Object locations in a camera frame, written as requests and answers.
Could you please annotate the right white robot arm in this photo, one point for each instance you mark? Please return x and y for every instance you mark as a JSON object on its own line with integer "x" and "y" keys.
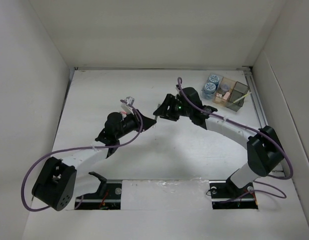
{"x": 264, "y": 151}

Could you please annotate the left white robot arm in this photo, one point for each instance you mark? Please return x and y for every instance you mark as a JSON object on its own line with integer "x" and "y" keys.
{"x": 60, "y": 179}

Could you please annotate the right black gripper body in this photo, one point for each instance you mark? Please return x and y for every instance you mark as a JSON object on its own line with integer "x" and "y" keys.
{"x": 176, "y": 108}

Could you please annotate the blue tape roll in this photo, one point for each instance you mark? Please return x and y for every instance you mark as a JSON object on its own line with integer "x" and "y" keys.
{"x": 215, "y": 79}
{"x": 209, "y": 88}

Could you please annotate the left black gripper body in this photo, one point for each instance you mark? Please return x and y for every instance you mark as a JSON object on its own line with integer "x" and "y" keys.
{"x": 131, "y": 123}

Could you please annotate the yellow highlighter pen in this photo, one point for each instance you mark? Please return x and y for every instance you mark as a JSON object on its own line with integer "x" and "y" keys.
{"x": 241, "y": 98}

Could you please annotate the grey plastic container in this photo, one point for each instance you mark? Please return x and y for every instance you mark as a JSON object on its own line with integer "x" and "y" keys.
{"x": 238, "y": 91}

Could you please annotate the clear plastic container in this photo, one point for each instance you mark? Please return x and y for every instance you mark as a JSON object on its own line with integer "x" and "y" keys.
{"x": 209, "y": 96}

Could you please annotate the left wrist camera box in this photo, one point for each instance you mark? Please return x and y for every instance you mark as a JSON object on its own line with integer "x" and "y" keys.
{"x": 126, "y": 104}

